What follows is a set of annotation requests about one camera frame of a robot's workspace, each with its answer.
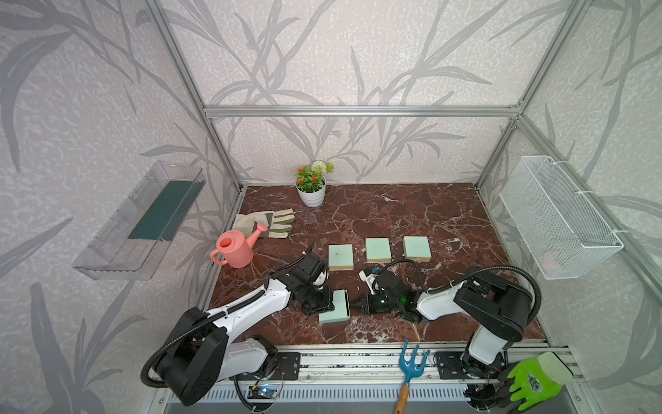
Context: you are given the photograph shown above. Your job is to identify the potted plant white pot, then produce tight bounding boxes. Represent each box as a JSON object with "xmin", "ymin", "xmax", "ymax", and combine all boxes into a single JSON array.
[{"xmin": 296, "ymin": 160, "xmax": 334, "ymax": 208}]

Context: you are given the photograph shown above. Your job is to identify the pink watering can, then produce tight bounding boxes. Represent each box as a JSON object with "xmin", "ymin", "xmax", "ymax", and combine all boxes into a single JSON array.
[{"xmin": 210, "ymin": 224, "xmax": 267, "ymax": 268}]

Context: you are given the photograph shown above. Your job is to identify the blue hand rake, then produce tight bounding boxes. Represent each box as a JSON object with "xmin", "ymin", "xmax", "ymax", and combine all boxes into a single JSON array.
[{"xmin": 395, "ymin": 340, "xmax": 430, "ymax": 414}]

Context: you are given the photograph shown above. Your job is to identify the beige gardening gloves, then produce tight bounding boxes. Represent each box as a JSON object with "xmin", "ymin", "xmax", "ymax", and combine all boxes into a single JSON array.
[{"xmin": 232, "ymin": 209, "xmax": 295, "ymax": 239}]

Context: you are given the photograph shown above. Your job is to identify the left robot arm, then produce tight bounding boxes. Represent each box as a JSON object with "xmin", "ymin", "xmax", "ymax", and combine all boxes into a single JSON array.
[{"xmin": 140, "ymin": 251, "xmax": 334, "ymax": 406}]

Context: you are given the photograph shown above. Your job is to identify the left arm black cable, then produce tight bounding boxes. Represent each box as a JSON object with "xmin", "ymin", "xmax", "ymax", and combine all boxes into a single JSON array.
[{"xmin": 139, "ymin": 242, "xmax": 317, "ymax": 389}]

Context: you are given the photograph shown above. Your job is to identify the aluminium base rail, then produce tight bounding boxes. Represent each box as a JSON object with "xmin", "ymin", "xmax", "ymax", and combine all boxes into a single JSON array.
[{"xmin": 149, "ymin": 343, "xmax": 591, "ymax": 402}]

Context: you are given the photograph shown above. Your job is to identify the mint drawer jewelry box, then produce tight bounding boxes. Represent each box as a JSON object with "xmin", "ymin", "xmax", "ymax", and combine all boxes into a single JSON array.
[{"xmin": 365, "ymin": 237, "xmax": 392, "ymax": 263}]

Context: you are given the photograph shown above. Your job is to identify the clear plastic wall shelf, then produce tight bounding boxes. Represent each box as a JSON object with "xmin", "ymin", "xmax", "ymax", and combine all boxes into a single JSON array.
[{"xmin": 72, "ymin": 161, "xmax": 206, "ymax": 280}]

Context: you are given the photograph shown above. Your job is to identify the green work glove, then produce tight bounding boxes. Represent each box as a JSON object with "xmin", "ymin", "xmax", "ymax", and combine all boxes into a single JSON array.
[{"xmin": 496, "ymin": 352, "xmax": 573, "ymax": 413}]

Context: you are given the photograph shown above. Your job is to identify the white wire mesh basket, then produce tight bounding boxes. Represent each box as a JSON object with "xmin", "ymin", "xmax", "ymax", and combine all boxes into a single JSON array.
[{"xmin": 500, "ymin": 155, "xmax": 624, "ymax": 279}]

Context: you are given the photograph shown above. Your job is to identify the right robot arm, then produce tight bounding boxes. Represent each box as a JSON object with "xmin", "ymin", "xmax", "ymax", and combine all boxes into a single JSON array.
[{"xmin": 358, "ymin": 265, "xmax": 541, "ymax": 379}]

